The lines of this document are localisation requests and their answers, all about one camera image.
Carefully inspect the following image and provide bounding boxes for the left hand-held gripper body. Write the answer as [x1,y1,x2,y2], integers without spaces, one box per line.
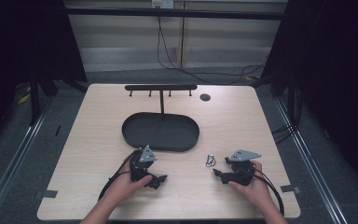
[129,145,158,183]

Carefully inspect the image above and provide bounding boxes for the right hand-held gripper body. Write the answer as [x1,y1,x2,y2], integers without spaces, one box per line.
[227,148,262,188]

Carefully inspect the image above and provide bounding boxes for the silver carabiner keyring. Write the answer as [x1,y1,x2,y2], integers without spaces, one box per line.
[205,154,217,168]

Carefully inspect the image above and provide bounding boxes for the black hook rack with tray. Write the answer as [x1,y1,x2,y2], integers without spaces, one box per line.
[121,83,200,153]

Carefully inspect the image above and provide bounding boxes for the person's right hand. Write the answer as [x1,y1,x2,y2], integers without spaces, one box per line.
[227,160,275,208]

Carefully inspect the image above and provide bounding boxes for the person's left hand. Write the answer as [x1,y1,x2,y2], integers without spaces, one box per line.
[104,170,154,205]

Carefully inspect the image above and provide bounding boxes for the grey tape piece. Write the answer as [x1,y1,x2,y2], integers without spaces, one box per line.
[33,189,59,201]
[280,184,302,194]

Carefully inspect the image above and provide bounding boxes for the black metal stand leg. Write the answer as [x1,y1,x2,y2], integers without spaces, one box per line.
[28,73,42,127]

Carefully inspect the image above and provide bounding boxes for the black curtain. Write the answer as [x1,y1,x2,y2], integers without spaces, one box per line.
[262,0,358,197]
[0,0,89,153]

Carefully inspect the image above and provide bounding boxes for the yellow floor object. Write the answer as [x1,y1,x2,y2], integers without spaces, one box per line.
[17,92,32,105]

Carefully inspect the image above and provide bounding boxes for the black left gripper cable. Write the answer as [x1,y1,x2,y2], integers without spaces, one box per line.
[97,149,140,202]

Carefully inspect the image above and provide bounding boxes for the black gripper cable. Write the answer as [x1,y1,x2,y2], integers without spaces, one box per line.
[251,167,285,217]
[97,149,140,202]

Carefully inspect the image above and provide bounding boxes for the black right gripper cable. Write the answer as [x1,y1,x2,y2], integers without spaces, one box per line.
[251,167,285,217]

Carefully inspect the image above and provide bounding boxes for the bundle of black floor cables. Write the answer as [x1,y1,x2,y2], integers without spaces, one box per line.
[270,81,303,145]

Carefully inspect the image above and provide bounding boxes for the metal floor rail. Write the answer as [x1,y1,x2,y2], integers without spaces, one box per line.
[0,102,54,224]
[274,98,349,224]

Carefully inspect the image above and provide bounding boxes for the black wall cable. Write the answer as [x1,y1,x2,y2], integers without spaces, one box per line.
[156,15,269,86]

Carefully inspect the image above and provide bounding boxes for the black horizontal frame bar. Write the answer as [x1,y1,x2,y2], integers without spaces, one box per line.
[64,7,289,21]

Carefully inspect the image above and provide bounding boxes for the white wall outlet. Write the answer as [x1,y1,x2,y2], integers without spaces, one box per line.
[151,0,175,10]

